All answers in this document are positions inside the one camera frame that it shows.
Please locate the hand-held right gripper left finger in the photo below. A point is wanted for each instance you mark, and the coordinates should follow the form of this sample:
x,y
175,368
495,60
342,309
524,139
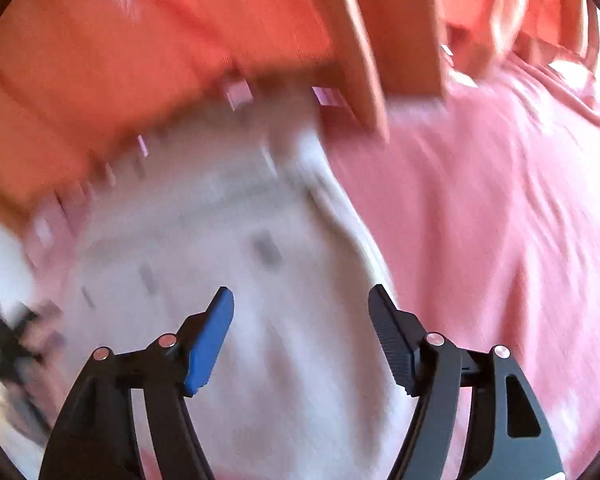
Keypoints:
x,y
211,340

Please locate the orange wooden frame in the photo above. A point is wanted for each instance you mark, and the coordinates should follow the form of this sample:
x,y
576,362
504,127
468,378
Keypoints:
x,y
530,5

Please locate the white small garment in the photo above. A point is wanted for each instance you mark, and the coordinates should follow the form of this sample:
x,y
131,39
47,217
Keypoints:
x,y
260,210

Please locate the pink blanket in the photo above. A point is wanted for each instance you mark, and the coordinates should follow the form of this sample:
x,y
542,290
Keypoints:
x,y
480,220

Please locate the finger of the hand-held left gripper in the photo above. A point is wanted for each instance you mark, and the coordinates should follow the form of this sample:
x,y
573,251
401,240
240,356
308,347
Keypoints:
x,y
7,345

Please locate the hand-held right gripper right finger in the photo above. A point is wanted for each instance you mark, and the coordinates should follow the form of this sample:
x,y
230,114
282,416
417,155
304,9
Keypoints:
x,y
391,341

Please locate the orange plastic crate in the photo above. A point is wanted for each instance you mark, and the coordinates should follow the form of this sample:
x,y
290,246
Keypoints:
x,y
145,50

